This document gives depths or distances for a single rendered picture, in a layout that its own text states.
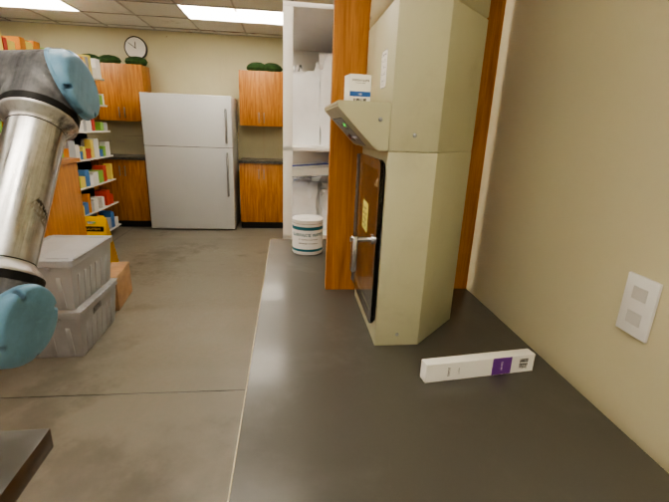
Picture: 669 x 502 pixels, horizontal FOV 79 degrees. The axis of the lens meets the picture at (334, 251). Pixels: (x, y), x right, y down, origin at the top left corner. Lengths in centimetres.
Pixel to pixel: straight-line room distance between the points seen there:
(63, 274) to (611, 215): 269
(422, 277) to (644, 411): 48
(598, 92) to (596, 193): 21
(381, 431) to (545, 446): 28
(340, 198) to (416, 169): 41
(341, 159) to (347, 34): 34
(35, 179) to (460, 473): 81
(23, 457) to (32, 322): 24
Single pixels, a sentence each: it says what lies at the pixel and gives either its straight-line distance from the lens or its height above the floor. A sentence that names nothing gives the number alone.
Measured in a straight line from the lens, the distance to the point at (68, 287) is 292.
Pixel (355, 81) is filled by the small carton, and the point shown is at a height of 156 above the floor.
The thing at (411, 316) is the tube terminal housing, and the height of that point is 102.
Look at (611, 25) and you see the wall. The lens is 109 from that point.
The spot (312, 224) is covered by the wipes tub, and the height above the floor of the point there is 107.
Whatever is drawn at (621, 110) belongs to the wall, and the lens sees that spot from 101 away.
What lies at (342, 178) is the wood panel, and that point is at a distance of 127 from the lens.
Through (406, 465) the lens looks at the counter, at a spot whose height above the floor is 94.
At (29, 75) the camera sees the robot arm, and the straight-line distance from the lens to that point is 87.
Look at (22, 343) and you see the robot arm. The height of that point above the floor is 116.
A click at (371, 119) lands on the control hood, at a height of 148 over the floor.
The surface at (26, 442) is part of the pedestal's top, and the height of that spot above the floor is 94.
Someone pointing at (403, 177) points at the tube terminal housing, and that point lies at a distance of 93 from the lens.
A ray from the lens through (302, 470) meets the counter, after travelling 73.
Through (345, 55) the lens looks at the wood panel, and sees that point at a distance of 128.
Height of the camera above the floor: 145
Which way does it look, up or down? 17 degrees down
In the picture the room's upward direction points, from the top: 2 degrees clockwise
